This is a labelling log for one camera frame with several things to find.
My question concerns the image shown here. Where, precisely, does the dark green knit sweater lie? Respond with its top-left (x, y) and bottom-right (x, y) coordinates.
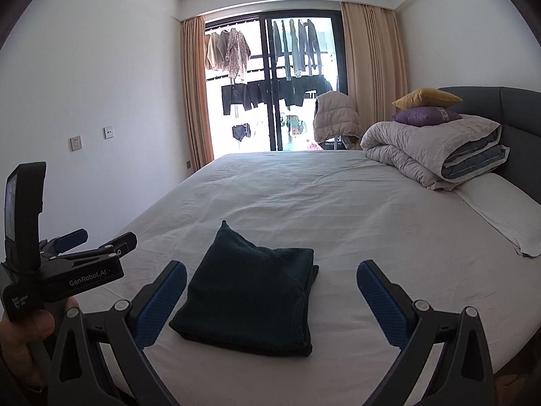
top-left (170, 223), bottom-right (319, 357)

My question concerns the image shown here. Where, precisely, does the person left hand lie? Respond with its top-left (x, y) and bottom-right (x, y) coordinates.
top-left (1, 310), bottom-right (55, 388)

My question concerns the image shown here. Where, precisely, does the white pillow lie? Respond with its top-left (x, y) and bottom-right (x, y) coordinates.
top-left (454, 173), bottom-right (541, 257)

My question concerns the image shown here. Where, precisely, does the white bed mattress sheet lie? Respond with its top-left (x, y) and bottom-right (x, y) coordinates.
top-left (71, 149), bottom-right (541, 406)

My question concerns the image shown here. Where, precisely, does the folded grey beige duvet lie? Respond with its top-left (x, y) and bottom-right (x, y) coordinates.
top-left (360, 115), bottom-right (510, 191)

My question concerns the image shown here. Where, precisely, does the black framed balcony window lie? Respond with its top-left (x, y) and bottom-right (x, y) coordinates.
top-left (205, 9), bottom-right (348, 158)

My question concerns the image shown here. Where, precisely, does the floral hanging garment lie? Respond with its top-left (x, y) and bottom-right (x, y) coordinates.
top-left (226, 28), bottom-right (251, 79)

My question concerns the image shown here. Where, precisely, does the beige curtain far side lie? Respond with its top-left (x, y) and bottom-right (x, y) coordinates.
top-left (181, 16), bottom-right (215, 172)

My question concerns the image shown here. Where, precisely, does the beige puffer vest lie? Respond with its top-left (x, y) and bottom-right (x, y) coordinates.
top-left (313, 92), bottom-right (363, 150)

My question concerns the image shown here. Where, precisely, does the purple cushion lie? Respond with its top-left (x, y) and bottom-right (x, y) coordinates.
top-left (392, 106), bottom-right (461, 128)

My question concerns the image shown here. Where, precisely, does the dark grey upholstered headboard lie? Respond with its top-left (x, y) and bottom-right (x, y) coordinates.
top-left (442, 86), bottom-right (541, 202)

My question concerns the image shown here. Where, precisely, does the mustard yellow cushion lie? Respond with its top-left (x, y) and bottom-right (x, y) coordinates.
top-left (393, 88), bottom-right (463, 110)

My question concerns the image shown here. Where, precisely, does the beige curtain near bed head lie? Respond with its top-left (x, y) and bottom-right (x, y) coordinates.
top-left (340, 2), bottom-right (408, 130)

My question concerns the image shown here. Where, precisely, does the white wall socket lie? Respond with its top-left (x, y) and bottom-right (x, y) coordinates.
top-left (103, 127), bottom-right (114, 139)

